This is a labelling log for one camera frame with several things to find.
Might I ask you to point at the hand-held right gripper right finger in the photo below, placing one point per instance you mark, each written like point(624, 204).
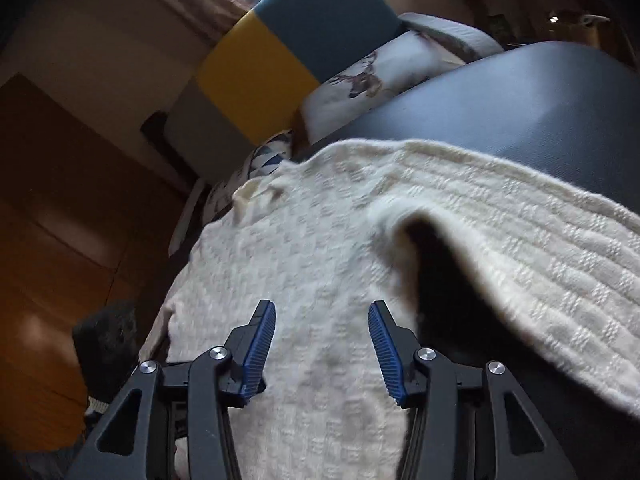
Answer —
point(384, 345)

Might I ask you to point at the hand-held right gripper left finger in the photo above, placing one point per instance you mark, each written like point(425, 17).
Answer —
point(260, 345)

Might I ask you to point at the white knit sweater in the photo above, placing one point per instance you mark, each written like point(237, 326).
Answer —
point(320, 240)

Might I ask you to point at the white plastic bar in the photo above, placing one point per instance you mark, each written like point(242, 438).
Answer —
point(185, 215)

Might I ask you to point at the dark fuzzy object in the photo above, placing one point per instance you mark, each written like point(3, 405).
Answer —
point(105, 340)

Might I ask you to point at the blue white patterned pillow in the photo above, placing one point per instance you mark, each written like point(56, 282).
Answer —
point(270, 157)

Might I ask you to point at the deer print pillow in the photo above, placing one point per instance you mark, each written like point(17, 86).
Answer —
point(360, 90)

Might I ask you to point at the grey yellow blue sofa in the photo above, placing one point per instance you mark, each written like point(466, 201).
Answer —
point(260, 60)

